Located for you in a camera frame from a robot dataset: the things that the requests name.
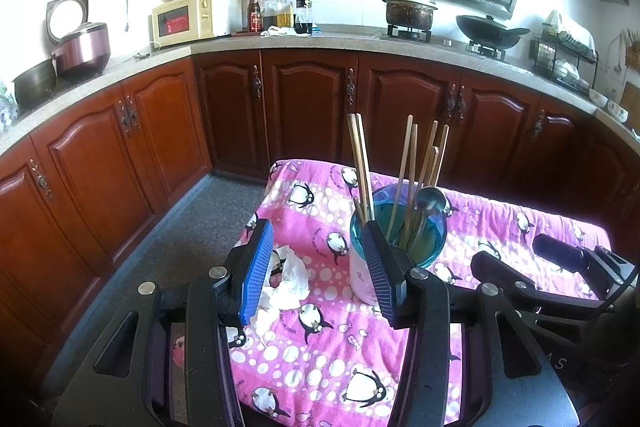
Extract cream microwave oven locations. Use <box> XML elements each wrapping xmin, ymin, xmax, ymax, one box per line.
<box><xmin>151</xmin><ymin>0</ymin><xmax>243</xmax><ymax>50</ymax></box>

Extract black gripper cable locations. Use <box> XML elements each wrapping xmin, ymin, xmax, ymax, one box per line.
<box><xmin>597</xmin><ymin>271</ymin><xmax>639</xmax><ymax>313</ymax></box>

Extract wooden cutting board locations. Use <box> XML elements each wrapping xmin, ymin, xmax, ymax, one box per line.
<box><xmin>620</xmin><ymin>81</ymin><xmax>640</xmax><ymax>131</ymax></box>

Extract crumpled white tissue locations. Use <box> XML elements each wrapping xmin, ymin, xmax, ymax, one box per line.
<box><xmin>225</xmin><ymin>244</ymin><xmax>312</xmax><ymax>343</ymax></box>

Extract dark soy sauce bottle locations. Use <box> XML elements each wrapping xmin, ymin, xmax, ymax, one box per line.
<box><xmin>293</xmin><ymin>0</ymin><xmax>315</xmax><ymax>34</ymax></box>

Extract white floral utensil holder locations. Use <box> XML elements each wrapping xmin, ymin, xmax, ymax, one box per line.
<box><xmin>348</xmin><ymin>184</ymin><xmax>449</xmax><ymax>308</ymax></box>

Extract bunch of wooden chopsticks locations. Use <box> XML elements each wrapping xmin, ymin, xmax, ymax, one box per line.
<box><xmin>346</xmin><ymin>113</ymin><xmax>451</xmax><ymax>253</ymax></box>

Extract dark metal inner pot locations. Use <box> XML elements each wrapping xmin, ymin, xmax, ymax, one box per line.
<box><xmin>12</xmin><ymin>58</ymin><xmax>58</xmax><ymax>110</ymax></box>

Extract metal spoon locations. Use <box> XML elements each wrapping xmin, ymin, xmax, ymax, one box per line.
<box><xmin>406</xmin><ymin>186</ymin><xmax>449</xmax><ymax>250</ymax></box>

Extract wooden lower kitchen cabinets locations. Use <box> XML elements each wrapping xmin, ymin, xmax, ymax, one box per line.
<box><xmin>0</xmin><ymin>48</ymin><xmax>640</xmax><ymax>388</ymax></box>

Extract black wire dish rack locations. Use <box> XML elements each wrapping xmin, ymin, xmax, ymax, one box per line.
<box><xmin>529</xmin><ymin>9</ymin><xmax>600</xmax><ymax>91</ymax></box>

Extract stained metal cooking pot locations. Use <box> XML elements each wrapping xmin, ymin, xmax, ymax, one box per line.
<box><xmin>382</xmin><ymin>0</ymin><xmax>440</xmax><ymax>32</ymax></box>

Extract grey stone kitchen countertop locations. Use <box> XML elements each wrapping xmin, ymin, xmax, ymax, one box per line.
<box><xmin>0</xmin><ymin>28</ymin><xmax>640</xmax><ymax>158</ymax></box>

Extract purple rice cooker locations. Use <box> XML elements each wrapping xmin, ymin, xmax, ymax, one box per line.
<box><xmin>46</xmin><ymin>0</ymin><xmax>112</xmax><ymax>78</ymax></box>

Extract brown bottle with red label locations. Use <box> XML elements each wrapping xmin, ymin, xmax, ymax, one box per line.
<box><xmin>247</xmin><ymin>0</ymin><xmax>265</xmax><ymax>33</ymax></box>

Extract gas stove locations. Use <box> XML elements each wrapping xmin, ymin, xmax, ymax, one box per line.
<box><xmin>379</xmin><ymin>24</ymin><xmax>507</xmax><ymax>58</ymax></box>

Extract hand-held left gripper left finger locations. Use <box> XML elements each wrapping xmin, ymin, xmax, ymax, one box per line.
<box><xmin>50</xmin><ymin>218</ymin><xmax>276</xmax><ymax>427</ymax></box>

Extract yellow cooking oil bottle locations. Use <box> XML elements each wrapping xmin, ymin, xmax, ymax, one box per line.
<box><xmin>276</xmin><ymin>0</ymin><xmax>295</xmax><ymax>29</ymax></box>

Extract black wok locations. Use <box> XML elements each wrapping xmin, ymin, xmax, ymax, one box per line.
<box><xmin>455</xmin><ymin>14</ymin><xmax>532</xmax><ymax>51</ymax></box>

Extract pink penguin print blanket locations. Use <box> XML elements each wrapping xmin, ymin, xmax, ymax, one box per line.
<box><xmin>172</xmin><ymin>158</ymin><xmax>613</xmax><ymax>427</ymax></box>

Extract white dish cloth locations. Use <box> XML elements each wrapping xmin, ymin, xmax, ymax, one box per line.
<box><xmin>259</xmin><ymin>25</ymin><xmax>314</xmax><ymax>39</ymax></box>

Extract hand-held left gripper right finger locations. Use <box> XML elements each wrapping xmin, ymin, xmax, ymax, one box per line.
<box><xmin>361</xmin><ymin>222</ymin><xmax>581</xmax><ymax>427</ymax></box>

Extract hanging kitchen utensils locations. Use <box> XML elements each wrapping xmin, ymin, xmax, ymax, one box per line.
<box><xmin>612</xmin><ymin>28</ymin><xmax>640</xmax><ymax>74</ymax></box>

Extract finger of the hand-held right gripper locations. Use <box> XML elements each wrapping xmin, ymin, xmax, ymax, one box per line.
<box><xmin>532</xmin><ymin>233</ymin><xmax>600</xmax><ymax>276</ymax></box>
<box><xmin>471</xmin><ymin>251</ymin><xmax>542</xmax><ymax>309</ymax></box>

